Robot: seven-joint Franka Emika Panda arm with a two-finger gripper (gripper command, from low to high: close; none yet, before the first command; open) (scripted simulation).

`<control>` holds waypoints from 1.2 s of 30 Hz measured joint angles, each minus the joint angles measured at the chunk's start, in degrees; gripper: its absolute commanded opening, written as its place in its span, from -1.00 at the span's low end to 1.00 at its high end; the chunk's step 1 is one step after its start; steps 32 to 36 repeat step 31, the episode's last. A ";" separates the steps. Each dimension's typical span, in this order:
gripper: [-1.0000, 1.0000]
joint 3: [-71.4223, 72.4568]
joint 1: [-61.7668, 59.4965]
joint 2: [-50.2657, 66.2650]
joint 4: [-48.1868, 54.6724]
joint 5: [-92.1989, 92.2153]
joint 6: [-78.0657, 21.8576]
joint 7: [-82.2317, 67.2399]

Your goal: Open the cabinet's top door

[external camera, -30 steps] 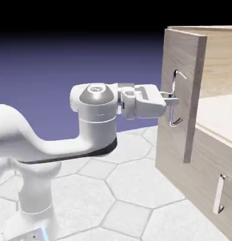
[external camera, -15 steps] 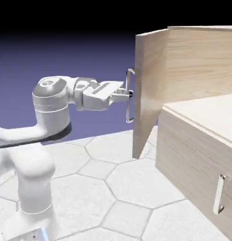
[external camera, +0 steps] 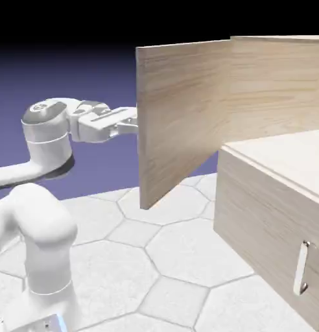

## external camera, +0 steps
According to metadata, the silver curved metal handle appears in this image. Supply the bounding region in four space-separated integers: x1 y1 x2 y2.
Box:
292 240 311 296

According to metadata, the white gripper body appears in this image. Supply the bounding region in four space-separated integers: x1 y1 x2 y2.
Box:
71 106 138 143

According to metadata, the large light wood door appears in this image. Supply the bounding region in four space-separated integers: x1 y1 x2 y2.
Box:
135 39 233 210

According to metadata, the light wood cabinet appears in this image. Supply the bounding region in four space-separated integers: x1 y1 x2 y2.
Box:
213 35 319 332

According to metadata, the light wood drawer front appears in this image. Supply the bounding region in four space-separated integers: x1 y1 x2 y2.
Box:
213 148 319 332

